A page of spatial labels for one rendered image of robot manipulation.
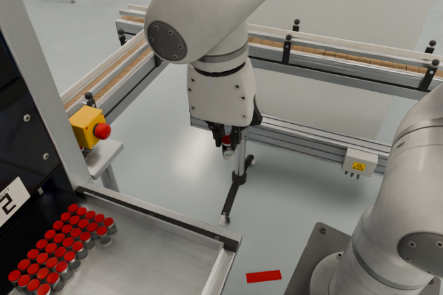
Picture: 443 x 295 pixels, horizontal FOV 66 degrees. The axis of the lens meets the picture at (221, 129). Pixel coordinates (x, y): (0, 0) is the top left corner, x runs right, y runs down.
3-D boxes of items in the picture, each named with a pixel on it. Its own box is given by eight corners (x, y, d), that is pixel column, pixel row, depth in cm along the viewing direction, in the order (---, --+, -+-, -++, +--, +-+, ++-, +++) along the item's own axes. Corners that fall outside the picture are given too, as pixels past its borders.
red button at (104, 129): (91, 140, 81) (86, 128, 79) (101, 130, 84) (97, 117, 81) (104, 144, 80) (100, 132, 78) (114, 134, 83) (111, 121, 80)
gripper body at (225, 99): (173, 63, 46) (186, 122, 54) (245, 73, 43) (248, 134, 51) (194, 35, 51) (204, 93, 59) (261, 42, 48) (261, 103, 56)
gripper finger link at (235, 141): (227, 122, 54) (231, 151, 59) (246, 126, 53) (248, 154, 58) (233, 109, 56) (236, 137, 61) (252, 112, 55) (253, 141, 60)
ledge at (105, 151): (52, 165, 91) (49, 160, 89) (83, 135, 100) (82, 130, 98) (95, 180, 87) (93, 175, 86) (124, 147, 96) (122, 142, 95)
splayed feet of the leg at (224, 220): (215, 223, 176) (214, 207, 167) (245, 157, 211) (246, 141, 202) (229, 228, 174) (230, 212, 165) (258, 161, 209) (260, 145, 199)
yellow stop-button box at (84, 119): (66, 142, 83) (57, 120, 78) (86, 124, 88) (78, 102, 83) (92, 151, 81) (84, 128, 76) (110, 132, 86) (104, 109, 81)
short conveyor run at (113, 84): (66, 177, 90) (46, 133, 80) (21, 161, 94) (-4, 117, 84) (182, 55, 138) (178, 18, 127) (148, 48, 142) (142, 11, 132)
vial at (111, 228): (105, 236, 73) (100, 224, 70) (111, 227, 74) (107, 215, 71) (114, 239, 72) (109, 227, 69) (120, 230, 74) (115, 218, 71)
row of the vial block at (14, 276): (14, 290, 64) (4, 278, 61) (78, 214, 77) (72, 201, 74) (24, 294, 64) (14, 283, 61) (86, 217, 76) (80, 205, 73)
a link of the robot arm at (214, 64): (172, 52, 45) (177, 71, 47) (236, 60, 42) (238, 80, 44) (196, 21, 50) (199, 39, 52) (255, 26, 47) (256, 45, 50)
